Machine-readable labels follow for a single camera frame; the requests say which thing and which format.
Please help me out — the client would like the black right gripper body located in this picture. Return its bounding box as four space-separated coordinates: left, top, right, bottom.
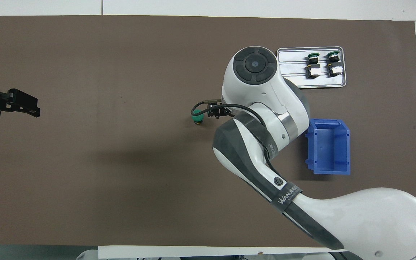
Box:
216 104 236 119

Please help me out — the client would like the grey metal tray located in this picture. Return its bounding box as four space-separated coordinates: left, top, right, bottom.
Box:
276 46 347 90

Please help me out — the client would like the blue plastic storage bin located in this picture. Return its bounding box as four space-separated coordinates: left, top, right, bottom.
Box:
305 118 351 176

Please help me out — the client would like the brown paper table mat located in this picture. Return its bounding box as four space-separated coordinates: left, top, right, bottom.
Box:
0 14 416 250

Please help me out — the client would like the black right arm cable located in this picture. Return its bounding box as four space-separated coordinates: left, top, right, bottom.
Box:
191 98 284 181

